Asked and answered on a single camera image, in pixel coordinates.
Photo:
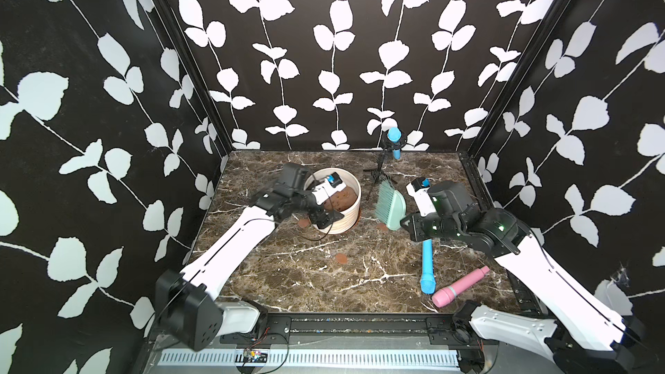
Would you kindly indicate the brown soil in pot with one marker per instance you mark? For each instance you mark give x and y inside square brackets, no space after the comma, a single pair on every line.
[344,200]

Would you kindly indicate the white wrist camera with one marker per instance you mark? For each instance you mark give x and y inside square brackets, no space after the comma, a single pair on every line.
[419,190]
[327,187]

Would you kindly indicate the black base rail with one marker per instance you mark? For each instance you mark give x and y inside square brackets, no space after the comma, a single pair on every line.
[358,327]

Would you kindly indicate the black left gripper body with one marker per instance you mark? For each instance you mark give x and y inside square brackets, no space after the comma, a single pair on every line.
[304,202]

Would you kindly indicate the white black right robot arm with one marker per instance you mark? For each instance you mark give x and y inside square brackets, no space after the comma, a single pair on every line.
[580,335]

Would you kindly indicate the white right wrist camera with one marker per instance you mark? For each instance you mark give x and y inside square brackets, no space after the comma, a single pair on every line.
[419,190]

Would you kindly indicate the white slotted cable duct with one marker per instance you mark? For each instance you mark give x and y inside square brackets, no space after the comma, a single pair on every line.
[363,359]

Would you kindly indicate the small green circuit board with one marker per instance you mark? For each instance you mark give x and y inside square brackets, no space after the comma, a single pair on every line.
[252,356]

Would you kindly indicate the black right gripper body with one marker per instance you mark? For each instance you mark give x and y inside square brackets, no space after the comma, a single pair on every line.
[450,230]

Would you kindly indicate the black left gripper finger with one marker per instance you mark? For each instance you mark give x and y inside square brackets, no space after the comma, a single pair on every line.
[330,218]
[319,217]

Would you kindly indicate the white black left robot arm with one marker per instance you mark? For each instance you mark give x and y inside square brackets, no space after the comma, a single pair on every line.
[185,301]

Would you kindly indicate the blue microphone on stand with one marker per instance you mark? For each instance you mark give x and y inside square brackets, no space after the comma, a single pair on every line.
[394,136]

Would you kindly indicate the blue handheld microphone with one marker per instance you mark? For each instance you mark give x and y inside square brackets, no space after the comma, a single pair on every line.
[427,280]

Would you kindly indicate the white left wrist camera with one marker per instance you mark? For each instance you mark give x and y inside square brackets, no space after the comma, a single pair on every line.
[327,187]

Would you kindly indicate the pink handheld microphone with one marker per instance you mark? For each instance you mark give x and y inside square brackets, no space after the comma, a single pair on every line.
[446,295]

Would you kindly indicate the white wavy ceramic pot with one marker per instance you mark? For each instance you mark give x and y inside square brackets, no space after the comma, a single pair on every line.
[351,215]

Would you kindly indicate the black tripod microphone stand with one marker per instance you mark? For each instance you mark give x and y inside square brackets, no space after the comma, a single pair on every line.
[377,173]

